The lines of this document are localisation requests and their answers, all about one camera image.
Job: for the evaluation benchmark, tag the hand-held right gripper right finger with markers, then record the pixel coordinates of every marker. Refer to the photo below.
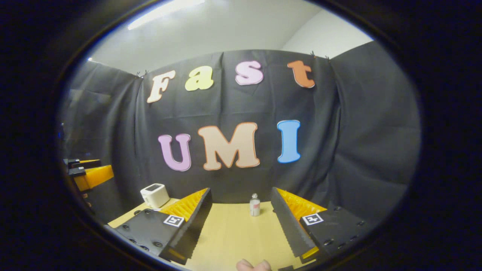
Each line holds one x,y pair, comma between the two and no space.
288,226

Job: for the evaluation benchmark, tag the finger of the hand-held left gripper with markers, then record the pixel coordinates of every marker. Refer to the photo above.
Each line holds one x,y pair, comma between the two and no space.
83,163
96,177

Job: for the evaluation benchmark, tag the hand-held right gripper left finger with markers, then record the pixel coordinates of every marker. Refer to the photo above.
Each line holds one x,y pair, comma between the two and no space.
192,229

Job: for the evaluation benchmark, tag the clear plastic bottle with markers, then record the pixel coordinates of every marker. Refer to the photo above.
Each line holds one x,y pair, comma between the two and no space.
255,207

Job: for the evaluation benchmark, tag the white toaster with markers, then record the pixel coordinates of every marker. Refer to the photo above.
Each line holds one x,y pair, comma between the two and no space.
155,195

